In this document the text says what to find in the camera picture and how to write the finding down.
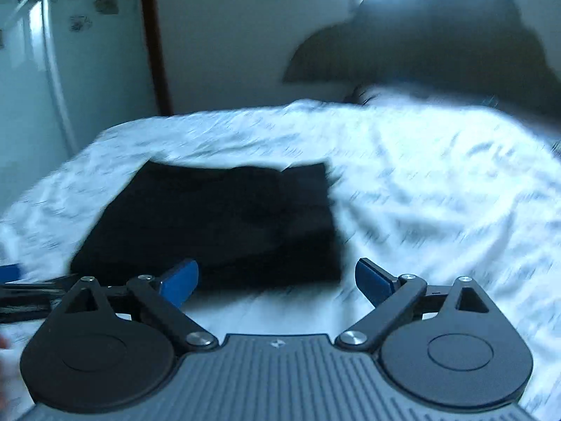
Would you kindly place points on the brown wooden door frame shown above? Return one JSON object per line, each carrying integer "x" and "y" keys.
{"x": 155, "y": 39}

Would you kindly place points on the black pants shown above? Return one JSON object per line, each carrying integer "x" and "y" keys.
{"x": 210, "y": 223}

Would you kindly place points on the white printed blanket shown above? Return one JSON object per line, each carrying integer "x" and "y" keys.
{"x": 438, "y": 193}

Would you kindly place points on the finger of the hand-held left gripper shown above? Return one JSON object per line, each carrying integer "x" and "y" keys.
{"x": 9, "y": 272}
{"x": 35, "y": 290}

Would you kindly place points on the floral glass wardrobe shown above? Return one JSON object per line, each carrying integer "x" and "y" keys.
{"x": 65, "y": 61}

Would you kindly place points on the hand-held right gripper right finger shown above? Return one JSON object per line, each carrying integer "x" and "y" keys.
{"x": 372, "y": 280}

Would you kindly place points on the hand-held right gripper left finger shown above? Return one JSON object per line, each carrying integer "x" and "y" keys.
{"x": 179, "y": 283}

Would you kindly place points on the dark padded headboard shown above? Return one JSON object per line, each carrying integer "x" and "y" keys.
{"x": 429, "y": 39}

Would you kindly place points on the striped pillow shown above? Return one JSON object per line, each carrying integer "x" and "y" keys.
{"x": 366, "y": 94}

